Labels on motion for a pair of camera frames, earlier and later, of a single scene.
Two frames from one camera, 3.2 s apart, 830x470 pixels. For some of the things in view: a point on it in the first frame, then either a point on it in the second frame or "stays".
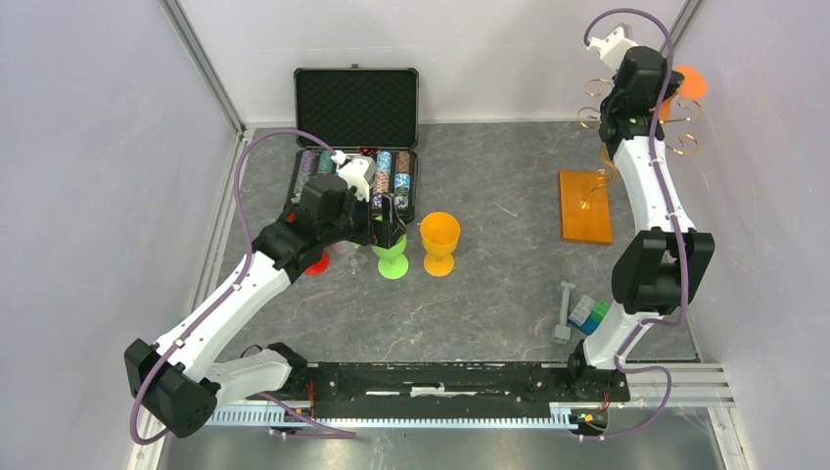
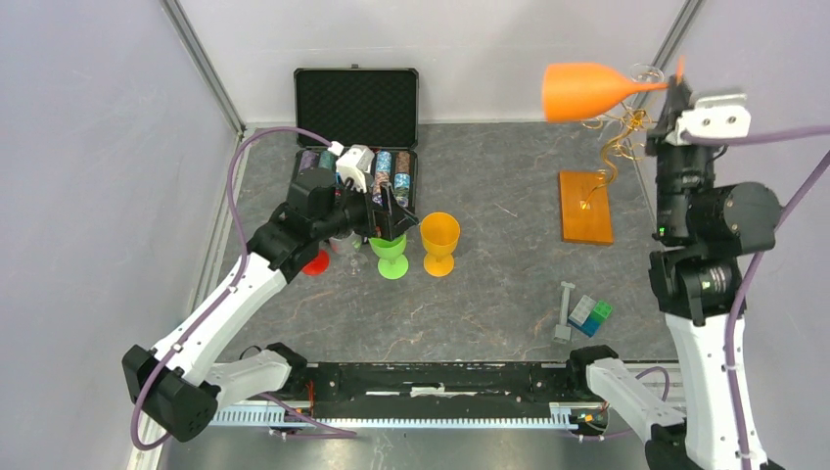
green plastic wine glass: [392, 263] stays
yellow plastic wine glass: [439, 233] stays
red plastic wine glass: [319, 267] stays
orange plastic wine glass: [693, 86] to [578, 91]
